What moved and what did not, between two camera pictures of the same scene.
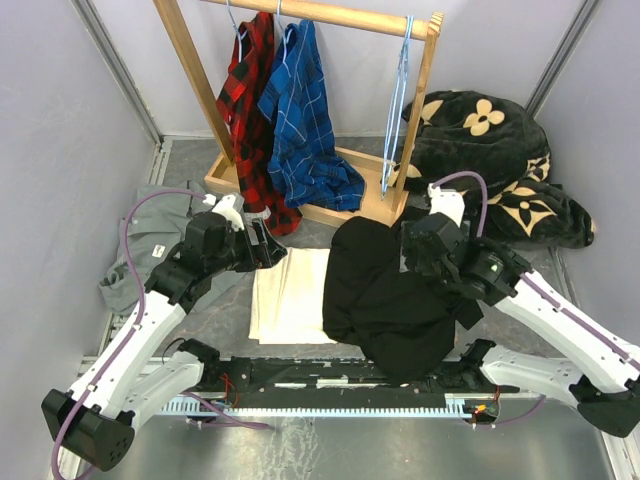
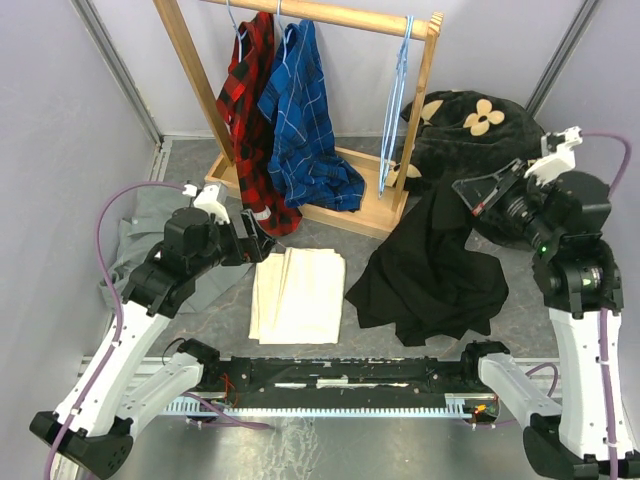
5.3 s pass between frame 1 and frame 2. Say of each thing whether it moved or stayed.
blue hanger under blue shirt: stayed
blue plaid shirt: stayed
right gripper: moved
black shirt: moved
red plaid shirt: stayed
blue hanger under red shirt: stayed
